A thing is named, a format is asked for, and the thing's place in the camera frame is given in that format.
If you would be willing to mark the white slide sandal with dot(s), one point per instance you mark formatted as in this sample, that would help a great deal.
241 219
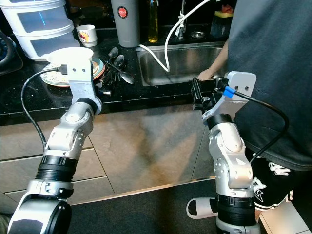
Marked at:
197 208

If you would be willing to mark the yellow oil bottle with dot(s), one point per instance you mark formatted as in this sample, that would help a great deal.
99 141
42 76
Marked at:
153 24

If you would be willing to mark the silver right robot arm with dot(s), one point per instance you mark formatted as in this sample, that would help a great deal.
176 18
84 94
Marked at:
234 161

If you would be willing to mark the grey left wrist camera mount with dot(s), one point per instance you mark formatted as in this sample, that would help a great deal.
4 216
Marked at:
80 78

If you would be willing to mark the floral pattern plate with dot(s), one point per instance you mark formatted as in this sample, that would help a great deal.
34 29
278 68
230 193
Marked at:
51 78

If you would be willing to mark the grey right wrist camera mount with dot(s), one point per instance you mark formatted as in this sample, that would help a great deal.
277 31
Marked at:
241 83

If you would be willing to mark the white bowl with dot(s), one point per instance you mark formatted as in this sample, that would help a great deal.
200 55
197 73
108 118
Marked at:
70 54

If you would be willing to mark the small round metal strainer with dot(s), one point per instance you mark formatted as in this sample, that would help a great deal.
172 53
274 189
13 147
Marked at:
198 34

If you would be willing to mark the person's bare forearm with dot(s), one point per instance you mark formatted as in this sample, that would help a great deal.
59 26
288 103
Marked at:
220 61

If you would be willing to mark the person's hand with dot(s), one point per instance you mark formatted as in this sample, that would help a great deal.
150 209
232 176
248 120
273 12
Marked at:
206 74

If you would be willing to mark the grey jug with red logo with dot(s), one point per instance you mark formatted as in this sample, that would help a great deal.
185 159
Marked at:
125 27

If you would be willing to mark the white box furniture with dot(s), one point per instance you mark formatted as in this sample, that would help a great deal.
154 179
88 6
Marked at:
287 219

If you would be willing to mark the stacked white plastic containers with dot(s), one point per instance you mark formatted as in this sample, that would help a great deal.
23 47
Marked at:
36 24

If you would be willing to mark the chrome faucet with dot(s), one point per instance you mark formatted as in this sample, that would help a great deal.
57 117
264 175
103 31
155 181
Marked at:
182 19

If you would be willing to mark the dark floor mat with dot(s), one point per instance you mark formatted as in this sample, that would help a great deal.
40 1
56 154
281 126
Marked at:
136 209

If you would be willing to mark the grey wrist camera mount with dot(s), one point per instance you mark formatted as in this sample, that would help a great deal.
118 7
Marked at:
241 83
80 78

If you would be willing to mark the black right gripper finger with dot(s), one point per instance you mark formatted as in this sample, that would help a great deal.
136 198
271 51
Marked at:
198 92
220 86

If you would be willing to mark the dark sponge holder with sponges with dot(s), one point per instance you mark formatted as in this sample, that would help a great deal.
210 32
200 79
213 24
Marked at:
222 24

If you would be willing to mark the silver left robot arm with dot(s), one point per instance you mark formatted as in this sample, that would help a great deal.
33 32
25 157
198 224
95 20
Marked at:
66 141

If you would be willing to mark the metal spoon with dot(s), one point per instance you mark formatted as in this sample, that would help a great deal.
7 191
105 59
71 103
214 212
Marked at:
126 75
113 52

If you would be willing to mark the white printed mug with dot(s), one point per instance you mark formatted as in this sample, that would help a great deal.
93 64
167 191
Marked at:
87 35

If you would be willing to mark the person in dark shirt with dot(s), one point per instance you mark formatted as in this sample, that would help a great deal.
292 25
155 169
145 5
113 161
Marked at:
273 73

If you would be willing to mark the stainless steel sink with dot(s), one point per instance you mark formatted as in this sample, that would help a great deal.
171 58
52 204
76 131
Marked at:
180 61

